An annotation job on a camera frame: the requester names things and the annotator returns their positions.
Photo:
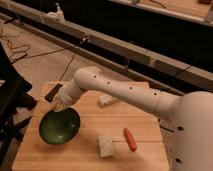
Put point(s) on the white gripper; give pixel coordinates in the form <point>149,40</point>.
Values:
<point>68,95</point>

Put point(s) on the orange carrot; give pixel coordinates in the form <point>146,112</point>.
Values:
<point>130,140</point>

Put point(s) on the green ceramic bowl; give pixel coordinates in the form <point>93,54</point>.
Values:
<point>59,127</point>

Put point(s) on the white rectangular box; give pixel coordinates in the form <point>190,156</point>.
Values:
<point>105,100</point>

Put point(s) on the black chair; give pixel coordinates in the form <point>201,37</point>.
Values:
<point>13,94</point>

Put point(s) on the black rectangular device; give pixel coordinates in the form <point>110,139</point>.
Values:
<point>50,95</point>

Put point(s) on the white sponge block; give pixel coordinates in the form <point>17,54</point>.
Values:
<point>105,146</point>

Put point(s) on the long metal rail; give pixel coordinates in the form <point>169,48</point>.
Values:
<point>168,48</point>

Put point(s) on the white object on rail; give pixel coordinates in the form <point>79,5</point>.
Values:
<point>58,15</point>

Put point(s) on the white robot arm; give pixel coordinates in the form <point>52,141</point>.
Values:
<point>192,113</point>

